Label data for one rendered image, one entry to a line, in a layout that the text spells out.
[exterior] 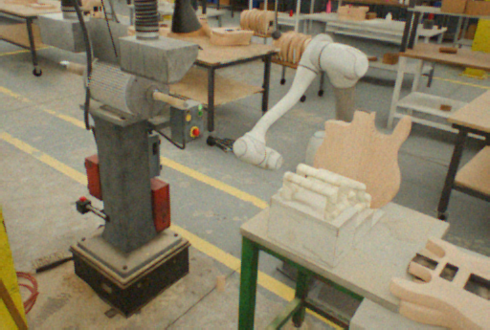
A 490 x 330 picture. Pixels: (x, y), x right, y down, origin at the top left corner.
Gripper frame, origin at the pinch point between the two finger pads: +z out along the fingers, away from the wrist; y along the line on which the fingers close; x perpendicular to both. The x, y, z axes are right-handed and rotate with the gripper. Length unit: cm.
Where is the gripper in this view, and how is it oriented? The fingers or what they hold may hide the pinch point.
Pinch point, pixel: (213, 139)
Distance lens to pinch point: 230.3
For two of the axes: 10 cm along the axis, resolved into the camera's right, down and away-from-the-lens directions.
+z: -7.9, -2.9, 5.5
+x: 0.3, -9.0, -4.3
